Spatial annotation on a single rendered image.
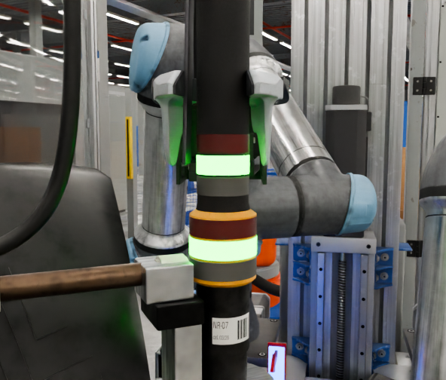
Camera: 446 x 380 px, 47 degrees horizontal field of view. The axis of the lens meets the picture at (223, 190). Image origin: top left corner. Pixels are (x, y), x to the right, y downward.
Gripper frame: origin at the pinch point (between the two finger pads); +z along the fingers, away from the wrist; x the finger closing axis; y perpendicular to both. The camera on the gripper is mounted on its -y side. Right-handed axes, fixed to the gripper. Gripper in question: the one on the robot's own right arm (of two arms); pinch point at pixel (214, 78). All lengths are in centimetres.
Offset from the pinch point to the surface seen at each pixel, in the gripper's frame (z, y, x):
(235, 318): -0.2, 14.7, -1.2
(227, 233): 0.4, 9.2, -0.7
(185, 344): 0.9, 16.0, 1.8
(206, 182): -0.3, 6.2, 0.6
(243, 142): -0.6, 3.8, -1.7
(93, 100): -138, -8, 47
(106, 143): -667, 14, 184
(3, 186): -7.3, 7.2, 16.5
